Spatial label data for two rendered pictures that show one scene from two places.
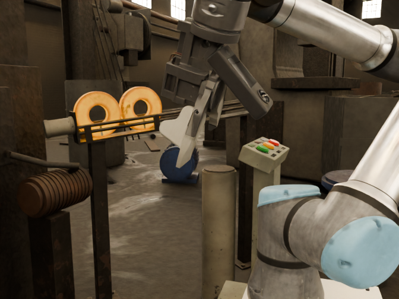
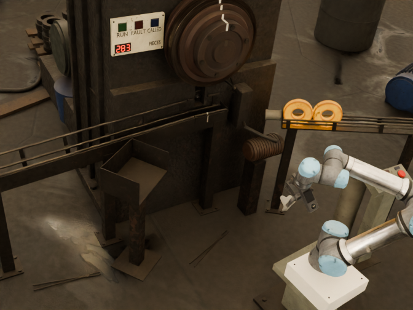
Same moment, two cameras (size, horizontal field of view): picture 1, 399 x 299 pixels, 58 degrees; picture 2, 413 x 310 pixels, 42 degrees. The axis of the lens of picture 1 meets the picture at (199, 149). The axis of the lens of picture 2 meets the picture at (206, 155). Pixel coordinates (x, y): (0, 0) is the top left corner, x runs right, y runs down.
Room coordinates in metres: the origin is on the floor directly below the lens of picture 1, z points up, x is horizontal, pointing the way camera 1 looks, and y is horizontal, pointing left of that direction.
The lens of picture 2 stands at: (-1.14, -0.61, 2.29)
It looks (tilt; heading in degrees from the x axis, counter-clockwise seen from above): 38 degrees down; 33
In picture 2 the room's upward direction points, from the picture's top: 7 degrees clockwise
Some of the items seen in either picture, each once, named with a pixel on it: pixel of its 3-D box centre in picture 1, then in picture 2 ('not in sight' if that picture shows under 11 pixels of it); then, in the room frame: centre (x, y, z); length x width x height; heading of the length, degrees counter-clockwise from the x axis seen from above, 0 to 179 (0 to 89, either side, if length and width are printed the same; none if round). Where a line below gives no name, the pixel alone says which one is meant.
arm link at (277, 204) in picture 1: (290, 218); (333, 237); (0.67, -0.18, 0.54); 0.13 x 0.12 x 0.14; 25
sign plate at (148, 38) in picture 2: not in sight; (137, 34); (0.61, 0.96, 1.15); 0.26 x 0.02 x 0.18; 155
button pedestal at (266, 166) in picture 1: (265, 229); (374, 219); (1.18, -0.23, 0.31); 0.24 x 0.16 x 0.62; 155
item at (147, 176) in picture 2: not in sight; (134, 216); (0.31, 0.70, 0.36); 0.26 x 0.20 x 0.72; 10
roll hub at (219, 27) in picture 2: not in sight; (222, 49); (0.83, 0.63, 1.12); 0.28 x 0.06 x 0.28; 155
